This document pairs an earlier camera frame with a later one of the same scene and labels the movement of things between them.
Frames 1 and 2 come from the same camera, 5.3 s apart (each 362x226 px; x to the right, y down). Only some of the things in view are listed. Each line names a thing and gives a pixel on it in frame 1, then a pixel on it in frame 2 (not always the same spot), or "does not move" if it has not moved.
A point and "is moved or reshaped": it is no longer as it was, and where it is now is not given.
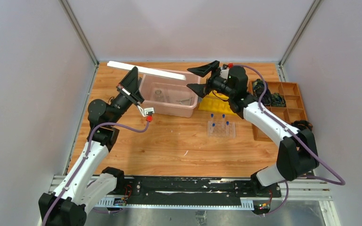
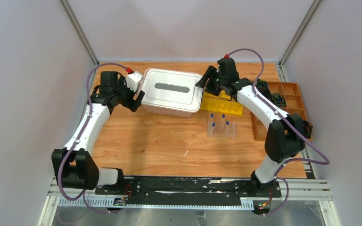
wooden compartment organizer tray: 294,111 does not move
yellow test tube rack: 215,101 does not move
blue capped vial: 213,126 does not move
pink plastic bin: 169,96 is moved or reshaped
